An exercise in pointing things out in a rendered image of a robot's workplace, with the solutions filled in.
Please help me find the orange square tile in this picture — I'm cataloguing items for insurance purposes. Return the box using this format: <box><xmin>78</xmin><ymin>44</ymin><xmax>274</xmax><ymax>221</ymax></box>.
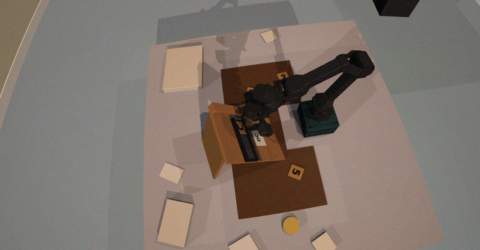
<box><xmin>288</xmin><ymin>164</ymin><xmax>304</xmax><ymax>180</ymax></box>

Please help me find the white paper ticket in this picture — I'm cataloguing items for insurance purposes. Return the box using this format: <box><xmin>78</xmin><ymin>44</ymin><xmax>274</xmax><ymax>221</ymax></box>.
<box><xmin>251</xmin><ymin>130</ymin><xmax>267</xmax><ymax>146</ymax></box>

